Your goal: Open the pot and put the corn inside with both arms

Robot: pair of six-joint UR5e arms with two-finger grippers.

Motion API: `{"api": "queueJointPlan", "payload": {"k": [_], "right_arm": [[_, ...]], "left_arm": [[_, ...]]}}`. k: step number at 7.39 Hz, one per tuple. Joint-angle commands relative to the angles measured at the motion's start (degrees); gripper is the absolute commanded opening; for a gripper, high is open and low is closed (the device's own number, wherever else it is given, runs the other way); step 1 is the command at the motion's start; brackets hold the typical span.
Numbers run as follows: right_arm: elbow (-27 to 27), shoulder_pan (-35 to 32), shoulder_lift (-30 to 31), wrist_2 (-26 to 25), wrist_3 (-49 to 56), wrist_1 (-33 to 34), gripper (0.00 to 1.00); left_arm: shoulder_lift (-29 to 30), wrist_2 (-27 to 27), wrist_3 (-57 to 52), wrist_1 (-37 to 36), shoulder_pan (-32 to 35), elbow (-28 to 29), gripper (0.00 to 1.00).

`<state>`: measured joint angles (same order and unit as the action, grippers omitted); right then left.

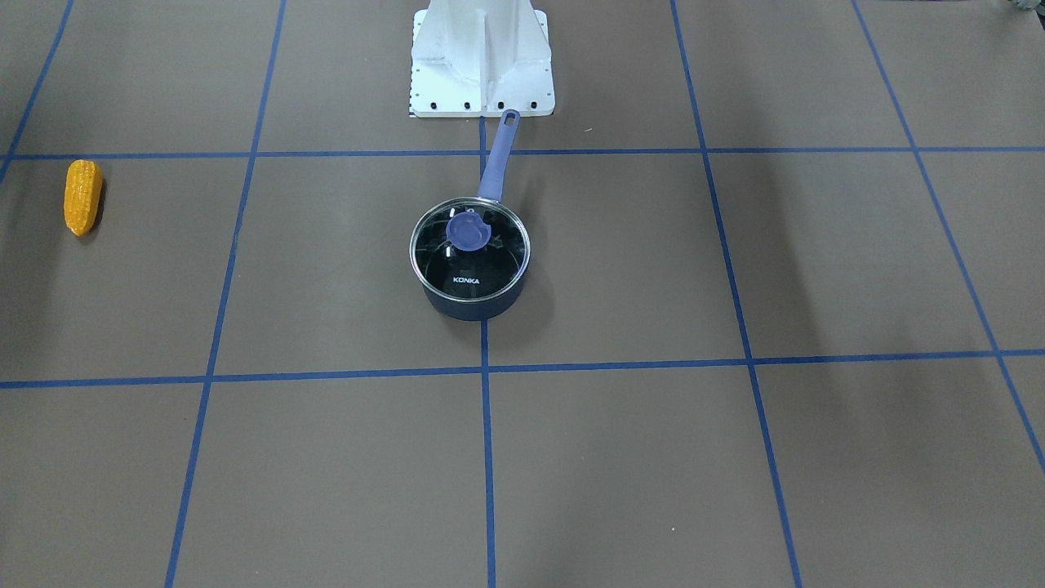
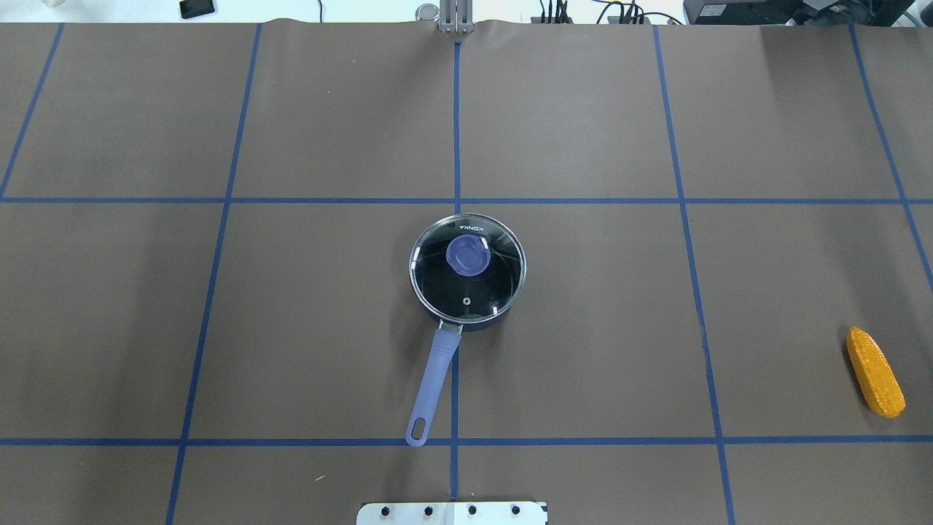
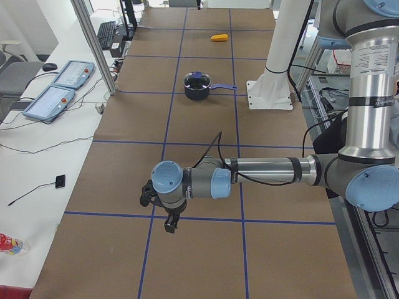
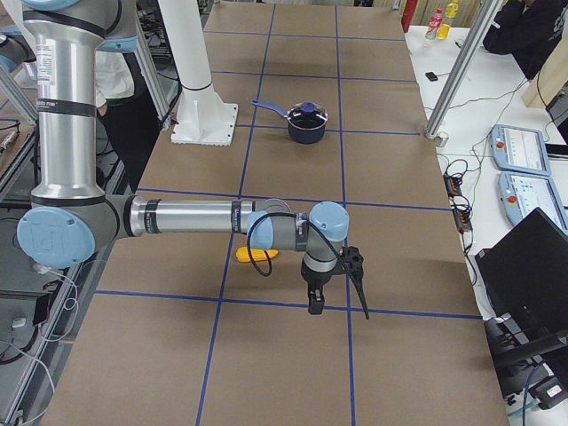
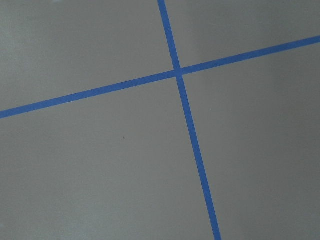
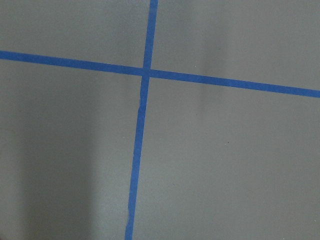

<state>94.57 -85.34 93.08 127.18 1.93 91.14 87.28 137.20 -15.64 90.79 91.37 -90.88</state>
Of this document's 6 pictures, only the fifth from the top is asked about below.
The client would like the blue tape strip lengthwise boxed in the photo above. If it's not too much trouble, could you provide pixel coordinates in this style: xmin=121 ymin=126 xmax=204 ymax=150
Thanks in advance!
xmin=157 ymin=0 xmax=222 ymax=240

